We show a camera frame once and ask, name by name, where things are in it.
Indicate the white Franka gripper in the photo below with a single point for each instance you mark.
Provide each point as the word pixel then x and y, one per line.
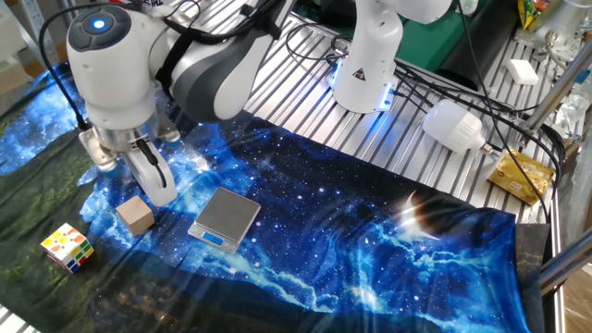
pixel 160 196

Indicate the light wooden cube block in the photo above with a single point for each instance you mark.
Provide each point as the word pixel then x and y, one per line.
pixel 136 217

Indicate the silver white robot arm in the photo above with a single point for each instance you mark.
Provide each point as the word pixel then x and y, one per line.
pixel 562 23

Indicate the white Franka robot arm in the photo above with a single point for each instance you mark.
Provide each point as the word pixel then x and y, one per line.
pixel 115 69

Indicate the silver digital pocket scale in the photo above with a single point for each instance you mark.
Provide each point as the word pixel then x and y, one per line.
pixel 226 213

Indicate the Rubik's cube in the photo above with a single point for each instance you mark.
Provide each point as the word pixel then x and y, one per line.
pixel 67 247

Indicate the galaxy print cloth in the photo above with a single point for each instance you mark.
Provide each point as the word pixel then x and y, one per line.
pixel 324 231

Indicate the white LED bulb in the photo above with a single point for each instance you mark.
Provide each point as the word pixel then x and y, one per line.
pixel 451 125

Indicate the green mat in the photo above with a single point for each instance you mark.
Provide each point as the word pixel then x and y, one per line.
pixel 425 46

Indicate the black rolled mat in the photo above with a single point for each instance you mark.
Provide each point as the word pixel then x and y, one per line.
pixel 481 51

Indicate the gold snack packet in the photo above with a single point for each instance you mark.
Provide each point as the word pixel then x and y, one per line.
pixel 520 178

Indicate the small white box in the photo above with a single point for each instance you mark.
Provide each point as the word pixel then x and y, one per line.
pixel 522 71

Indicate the colourful snack bag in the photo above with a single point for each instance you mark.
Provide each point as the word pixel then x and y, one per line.
pixel 532 14

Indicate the perforated steel post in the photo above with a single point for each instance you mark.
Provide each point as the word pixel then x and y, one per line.
pixel 37 28

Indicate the grey frame bar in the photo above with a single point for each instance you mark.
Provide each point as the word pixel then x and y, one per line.
pixel 569 263

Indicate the round aluminium frame post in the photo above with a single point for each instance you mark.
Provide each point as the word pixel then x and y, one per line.
pixel 559 83

